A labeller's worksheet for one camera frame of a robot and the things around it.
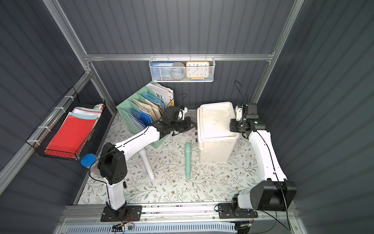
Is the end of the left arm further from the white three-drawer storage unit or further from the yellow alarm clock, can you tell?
the yellow alarm clock

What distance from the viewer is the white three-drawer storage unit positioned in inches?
29.7

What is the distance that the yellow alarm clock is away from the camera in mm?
889

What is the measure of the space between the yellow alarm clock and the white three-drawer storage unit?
18cm
